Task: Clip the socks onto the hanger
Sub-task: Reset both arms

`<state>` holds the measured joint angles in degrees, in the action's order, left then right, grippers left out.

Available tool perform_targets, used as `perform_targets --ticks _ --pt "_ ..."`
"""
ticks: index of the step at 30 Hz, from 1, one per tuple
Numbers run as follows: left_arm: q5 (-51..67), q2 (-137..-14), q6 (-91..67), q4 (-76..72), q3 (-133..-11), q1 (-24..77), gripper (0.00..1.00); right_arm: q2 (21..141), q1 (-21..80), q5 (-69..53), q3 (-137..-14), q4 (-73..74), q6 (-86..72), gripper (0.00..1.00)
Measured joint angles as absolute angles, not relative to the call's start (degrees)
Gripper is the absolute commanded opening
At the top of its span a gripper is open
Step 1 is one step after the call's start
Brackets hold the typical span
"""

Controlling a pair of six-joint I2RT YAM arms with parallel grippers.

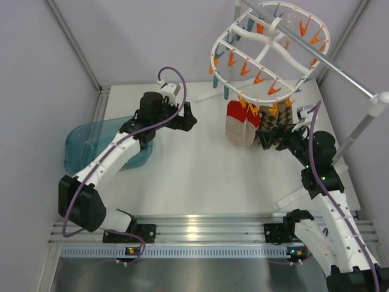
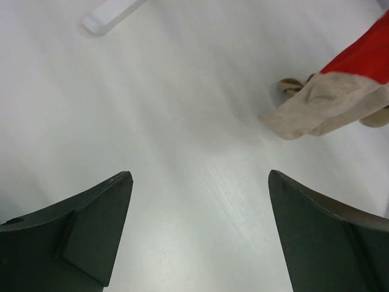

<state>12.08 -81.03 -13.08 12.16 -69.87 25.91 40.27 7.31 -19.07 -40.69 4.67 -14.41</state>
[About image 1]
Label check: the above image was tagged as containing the teal clip near rim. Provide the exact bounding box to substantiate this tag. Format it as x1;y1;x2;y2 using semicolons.
224;85;230;100

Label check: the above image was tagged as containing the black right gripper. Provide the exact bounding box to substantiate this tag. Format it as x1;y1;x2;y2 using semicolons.
256;120;314;168

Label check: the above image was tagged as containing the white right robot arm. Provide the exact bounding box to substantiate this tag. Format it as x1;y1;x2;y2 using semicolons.
256;124;388;291

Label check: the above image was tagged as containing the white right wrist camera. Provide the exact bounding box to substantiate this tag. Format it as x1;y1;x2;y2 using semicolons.
297;105;316;123

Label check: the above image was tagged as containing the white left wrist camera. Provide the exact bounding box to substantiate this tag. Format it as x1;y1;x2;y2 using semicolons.
157;79;181;106

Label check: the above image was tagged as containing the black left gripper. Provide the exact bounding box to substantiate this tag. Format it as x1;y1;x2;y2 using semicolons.
152;97;196;131

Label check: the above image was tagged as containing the beige red patterned sock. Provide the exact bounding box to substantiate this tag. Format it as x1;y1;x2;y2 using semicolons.
244;105;261;148

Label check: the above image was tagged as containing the white round clip hanger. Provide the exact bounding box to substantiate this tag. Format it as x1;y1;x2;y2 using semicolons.
208;1;331;105

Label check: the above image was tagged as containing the brown argyle sock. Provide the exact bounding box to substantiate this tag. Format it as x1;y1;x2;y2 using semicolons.
256;106;278;145
275;100;293;137

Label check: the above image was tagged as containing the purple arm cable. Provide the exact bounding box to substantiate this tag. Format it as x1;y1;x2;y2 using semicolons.
62;66;187;259
308;100;380;291

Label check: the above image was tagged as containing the teal plastic basket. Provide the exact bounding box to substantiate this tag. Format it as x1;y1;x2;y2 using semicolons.
63;116;153;176

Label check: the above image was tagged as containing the orange clip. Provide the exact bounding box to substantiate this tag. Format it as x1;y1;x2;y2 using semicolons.
269;103;278;116
238;96;247;108

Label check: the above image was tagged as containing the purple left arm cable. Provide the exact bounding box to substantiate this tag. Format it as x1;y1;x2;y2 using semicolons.
62;66;187;259

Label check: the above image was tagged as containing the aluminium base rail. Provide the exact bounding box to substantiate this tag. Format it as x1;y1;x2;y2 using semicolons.
48;213;303;259

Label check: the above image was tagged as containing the metal drying rack stand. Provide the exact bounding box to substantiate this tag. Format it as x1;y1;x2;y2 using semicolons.
191;0;389;210

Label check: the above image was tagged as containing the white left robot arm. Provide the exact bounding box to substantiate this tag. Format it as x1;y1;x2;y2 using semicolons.
58;92;197;242

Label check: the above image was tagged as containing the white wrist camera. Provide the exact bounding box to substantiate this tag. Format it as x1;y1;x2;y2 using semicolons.
157;79;181;106
297;105;316;123

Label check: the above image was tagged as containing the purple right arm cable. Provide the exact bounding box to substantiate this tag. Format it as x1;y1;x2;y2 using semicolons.
308;100;380;291

